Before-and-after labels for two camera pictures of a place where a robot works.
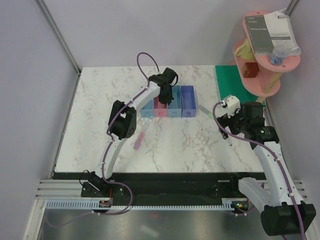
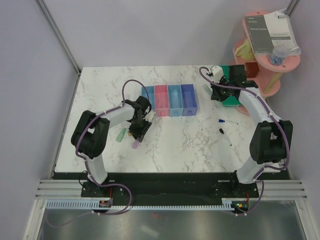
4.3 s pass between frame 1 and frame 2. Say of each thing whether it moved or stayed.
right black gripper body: moved
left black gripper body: moved
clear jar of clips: stayed
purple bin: stayed
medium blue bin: stayed
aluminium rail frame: stayed
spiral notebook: stayed
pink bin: stayed
